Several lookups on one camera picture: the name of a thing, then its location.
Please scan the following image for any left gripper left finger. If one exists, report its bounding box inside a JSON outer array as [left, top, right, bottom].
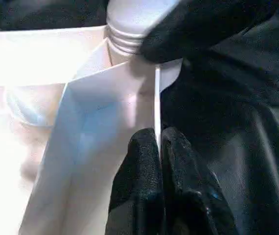
[[105, 127, 165, 235]]

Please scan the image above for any white plastic table top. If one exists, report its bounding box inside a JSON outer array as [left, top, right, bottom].
[[0, 25, 184, 235]]

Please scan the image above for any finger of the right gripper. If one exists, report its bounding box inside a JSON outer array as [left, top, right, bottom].
[[139, 0, 279, 64]]

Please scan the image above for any white plastic table leg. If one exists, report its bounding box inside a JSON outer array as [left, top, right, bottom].
[[104, 0, 179, 55]]

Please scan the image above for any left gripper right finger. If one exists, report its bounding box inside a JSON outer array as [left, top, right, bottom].
[[160, 126, 237, 235]]

